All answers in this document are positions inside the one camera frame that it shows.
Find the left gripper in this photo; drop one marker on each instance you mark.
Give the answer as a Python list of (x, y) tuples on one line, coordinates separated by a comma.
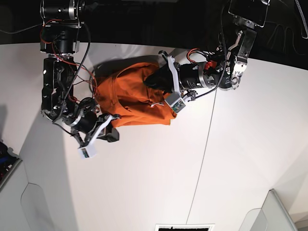
[(198, 73)]

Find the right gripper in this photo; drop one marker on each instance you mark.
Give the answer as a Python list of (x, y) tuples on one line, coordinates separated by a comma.
[(88, 127)]

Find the orange t-shirt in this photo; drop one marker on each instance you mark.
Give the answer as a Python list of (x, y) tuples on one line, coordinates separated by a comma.
[(125, 94)]

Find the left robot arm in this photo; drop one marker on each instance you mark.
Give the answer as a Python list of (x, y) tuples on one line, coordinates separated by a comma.
[(222, 68)]

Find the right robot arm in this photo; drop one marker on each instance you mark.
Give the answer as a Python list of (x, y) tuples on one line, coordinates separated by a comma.
[(62, 21)]

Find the black white marker card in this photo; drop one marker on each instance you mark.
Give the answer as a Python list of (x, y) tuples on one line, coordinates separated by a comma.
[(184, 227)]

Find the white side panel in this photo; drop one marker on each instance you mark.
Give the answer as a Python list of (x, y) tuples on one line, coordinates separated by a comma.
[(272, 216)]

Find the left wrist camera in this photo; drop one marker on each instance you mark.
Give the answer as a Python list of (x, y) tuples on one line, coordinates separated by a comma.
[(175, 102)]

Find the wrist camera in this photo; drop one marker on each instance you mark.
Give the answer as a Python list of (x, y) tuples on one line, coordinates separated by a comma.
[(175, 102), (87, 151)]

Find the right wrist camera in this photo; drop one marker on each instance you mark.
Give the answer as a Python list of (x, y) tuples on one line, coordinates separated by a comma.
[(87, 151)]

